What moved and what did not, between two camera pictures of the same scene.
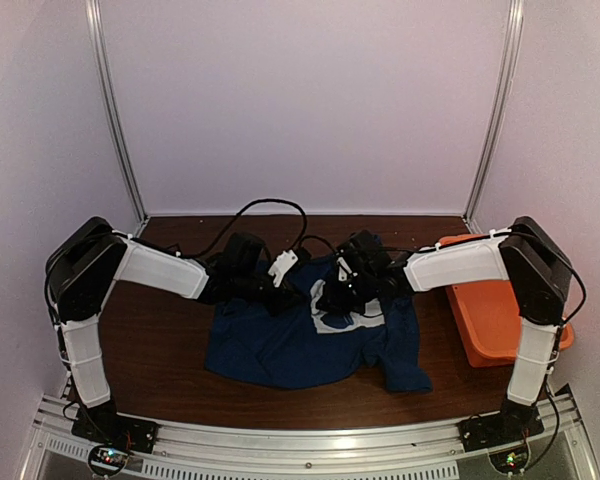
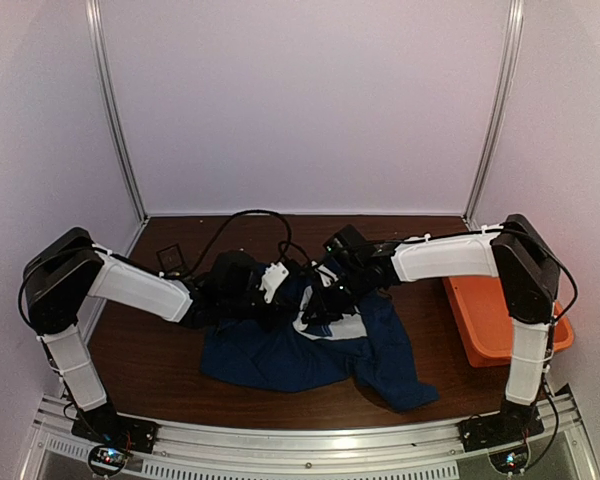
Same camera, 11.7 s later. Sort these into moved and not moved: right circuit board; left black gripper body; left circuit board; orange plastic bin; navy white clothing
Moved: left black gripper body; navy white clothing
Not moved: right circuit board; left circuit board; orange plastic bin
